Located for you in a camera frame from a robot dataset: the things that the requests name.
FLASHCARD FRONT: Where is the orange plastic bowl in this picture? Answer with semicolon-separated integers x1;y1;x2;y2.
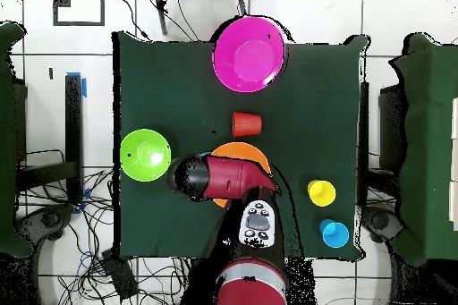
209;141;273;209

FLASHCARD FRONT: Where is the red-orange plastic cup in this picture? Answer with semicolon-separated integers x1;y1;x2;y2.
231;111;264;138

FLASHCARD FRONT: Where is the magenta pink plastic bowl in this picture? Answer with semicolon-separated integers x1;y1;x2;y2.
211;15;288;94

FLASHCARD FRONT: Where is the white boxes stack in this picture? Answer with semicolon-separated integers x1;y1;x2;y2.
448;96;458;232

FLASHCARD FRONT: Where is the dark green tablecloth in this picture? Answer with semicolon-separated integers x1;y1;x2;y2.
111;30;371;261

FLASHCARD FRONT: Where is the lime green plastic bowl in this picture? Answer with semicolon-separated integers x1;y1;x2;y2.
119;128;173;182

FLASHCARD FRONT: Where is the yellow plastic cup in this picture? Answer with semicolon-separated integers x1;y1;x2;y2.
306;179;337;208

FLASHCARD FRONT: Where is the light blue plastic cup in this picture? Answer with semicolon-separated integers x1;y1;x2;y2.
318;218;351;250

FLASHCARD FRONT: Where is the blue tape strip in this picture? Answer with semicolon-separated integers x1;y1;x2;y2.
65;71;88;98

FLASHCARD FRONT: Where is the black power brick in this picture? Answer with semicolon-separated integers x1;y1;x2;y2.
99;248;140;301

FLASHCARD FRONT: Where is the green cloth covered side table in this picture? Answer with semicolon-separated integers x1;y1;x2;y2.
0;21;35;258
389;32;458;267

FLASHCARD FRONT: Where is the black metal table frame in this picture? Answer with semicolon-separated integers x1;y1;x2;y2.
15;73;85;206
358;80;407;209

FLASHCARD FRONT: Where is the black cable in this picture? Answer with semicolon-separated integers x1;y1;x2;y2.
114;0;152;42

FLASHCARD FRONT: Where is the tangle of floor cables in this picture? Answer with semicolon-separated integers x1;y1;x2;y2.
17;148;191;305

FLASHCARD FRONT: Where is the gray pedestal foot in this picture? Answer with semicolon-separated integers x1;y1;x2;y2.
15;203;75;245
360;206;407;245

